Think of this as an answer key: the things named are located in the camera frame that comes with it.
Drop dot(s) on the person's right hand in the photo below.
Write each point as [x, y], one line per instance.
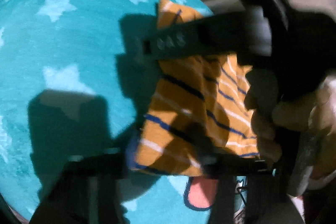
[265, 132]

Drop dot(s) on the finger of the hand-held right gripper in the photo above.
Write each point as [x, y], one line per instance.
[178, 40]

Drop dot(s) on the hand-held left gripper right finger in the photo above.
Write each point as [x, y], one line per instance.
[210, 161]

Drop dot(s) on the orange striped sweater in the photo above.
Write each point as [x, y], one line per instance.
[178, 98]

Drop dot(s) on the teal star print blanket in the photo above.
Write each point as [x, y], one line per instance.
[65, 43]

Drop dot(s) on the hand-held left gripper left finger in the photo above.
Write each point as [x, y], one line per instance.
[105, 169]

